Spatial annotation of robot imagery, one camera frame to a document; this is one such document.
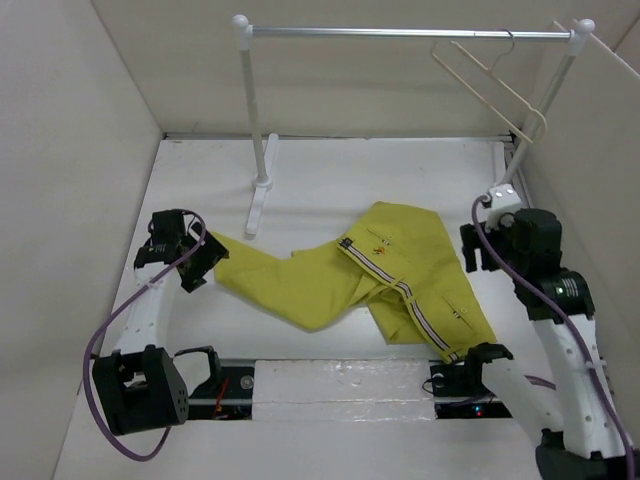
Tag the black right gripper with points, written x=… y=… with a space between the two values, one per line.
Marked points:
x=469 y=239

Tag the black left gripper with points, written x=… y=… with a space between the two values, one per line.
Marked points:
x=211 y=254

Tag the yellow trousers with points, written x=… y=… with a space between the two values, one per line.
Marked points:
x=397 y=260

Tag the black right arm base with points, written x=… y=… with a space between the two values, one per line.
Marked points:
x=457 y=397

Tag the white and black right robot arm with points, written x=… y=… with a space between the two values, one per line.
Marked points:
x=579 y=435

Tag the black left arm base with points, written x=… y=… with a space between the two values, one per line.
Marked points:
x=218 y=389

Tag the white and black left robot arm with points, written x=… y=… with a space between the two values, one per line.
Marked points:
x=140 y=385

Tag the white clothes rack with metal bar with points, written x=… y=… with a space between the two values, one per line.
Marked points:
x=348 y=105

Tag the white foam block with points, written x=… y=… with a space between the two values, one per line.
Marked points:
x=388 y=390

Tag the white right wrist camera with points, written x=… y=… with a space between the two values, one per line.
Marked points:
x=504 y=199

